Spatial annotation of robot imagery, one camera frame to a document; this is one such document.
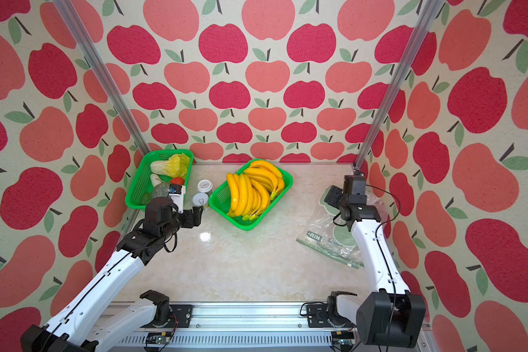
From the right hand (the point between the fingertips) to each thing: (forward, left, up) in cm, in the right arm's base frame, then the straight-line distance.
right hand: (341, 199), depth 81 cm
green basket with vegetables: (+12, +92, -13) cm, 94 cm away
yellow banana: (+7, +30, -12) cm, 33 cm away
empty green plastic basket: (+6, +51, -17) cm, 54 cm away
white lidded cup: (+11, +59, -13) cm, 62 cm away
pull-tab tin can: (+5, +60, -14) cm, 62 cm away
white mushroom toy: (+16, +87, -15) cm, 90 cm away
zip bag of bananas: (-10, 0, -15) cm, 18 cm away
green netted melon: (+4, +76, -8) cm, 77 cm away
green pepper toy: (+3, +86, -15) cm, 87 cm away
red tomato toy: (+15, +74, -14) cm, 77 cm away
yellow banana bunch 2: (+3, +37, -7) cm, 38 cm away
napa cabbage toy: (+21, +76, -10) cm, 79 cm away
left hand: (-10, +53, +1) cm, 54 cm away
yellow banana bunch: (+20, +30, -11) cm, 37 cm away
